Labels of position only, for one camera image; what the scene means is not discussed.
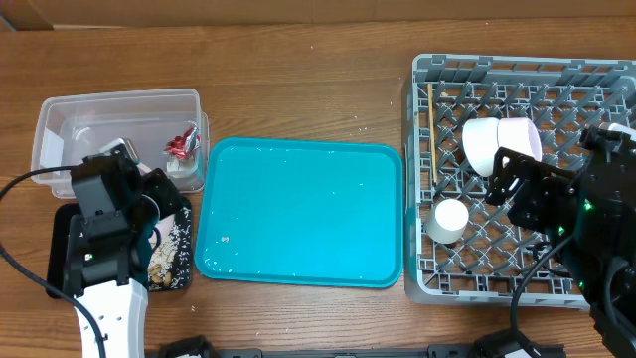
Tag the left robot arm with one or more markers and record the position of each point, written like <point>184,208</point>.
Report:
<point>105,267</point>

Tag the grey dishwasher rack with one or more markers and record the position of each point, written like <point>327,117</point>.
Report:
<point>560,96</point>

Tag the spilled rice and peanuts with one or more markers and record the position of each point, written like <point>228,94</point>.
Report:
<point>172,269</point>

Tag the plate with peanuts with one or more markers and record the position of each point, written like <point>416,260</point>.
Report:
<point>162,234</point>

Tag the teal plastic tray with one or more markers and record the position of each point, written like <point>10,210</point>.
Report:
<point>302,212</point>

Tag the red snack wrapper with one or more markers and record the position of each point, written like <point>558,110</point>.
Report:
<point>183,147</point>

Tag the white bowl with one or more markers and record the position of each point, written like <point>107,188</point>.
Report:
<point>480,143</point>
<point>521,135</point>

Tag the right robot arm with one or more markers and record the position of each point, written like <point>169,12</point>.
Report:
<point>589,218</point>

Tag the black plastic bin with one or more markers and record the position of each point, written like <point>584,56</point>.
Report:
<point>61,230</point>

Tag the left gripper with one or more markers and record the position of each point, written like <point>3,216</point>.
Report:
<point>155,182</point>

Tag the white cup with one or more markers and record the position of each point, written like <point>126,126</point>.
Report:
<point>446,221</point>

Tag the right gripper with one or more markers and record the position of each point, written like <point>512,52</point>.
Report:
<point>520,184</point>

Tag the white tissue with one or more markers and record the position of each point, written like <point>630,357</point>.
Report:
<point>176,166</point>

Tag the clear plastic bin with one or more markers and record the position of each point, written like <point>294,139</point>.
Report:
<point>73,127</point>

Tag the wooden chopstick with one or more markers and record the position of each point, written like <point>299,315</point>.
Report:
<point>432,137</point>

